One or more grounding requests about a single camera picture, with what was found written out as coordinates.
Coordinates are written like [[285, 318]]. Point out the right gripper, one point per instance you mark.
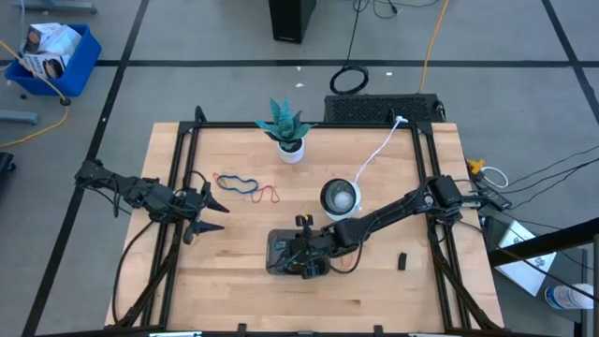
[[311, 248]]

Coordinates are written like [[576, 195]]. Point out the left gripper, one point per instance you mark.
[[189, 206]]

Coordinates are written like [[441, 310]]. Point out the thin red rubber band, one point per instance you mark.
[[273, 187]]

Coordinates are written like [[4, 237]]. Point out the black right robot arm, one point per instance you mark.
[[388, 210]]

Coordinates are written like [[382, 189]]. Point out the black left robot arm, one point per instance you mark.
[[140, 194]]

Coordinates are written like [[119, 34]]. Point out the transparent grey plastic bin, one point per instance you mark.
[[272, 255]]

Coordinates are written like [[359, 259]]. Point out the dark blue rubber band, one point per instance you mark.
[[238, 177]]

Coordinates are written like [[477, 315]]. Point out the white cup with black rim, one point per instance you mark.
[[348, 215]]

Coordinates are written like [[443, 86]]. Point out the white ball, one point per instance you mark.
[[343, 200]]

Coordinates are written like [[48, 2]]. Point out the small black block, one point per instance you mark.
[[402, 261]]

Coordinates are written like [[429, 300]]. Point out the green succulent in white pot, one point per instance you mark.
[[290, 152]]

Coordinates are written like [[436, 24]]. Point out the black table clamp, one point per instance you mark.
[[242, 329], [378, 330]]

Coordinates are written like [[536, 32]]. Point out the black perforated computer case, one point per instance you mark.
[[374, 107]]

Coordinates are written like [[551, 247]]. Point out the yellow plug connector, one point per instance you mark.
[[476, 165]]

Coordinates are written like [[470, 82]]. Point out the black power strip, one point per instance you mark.
[[496, 196]]

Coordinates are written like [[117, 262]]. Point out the blue plastic crate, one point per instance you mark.
[[79, 70]]

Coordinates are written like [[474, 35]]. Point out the black tower case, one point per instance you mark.
[[290, 21]]

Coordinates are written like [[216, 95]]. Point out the black chair base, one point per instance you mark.
[[4, 164]]

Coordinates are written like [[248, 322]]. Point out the grey desk foot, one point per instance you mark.
[[56, 6], [18, 117]]

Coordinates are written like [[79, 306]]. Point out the white cardboard box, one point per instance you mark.
[[61, 42], [35, 63]]

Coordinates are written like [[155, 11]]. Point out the black side table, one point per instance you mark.
[[561, 238]]

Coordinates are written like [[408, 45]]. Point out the white bottle with blue label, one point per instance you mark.
[[566, 297]]

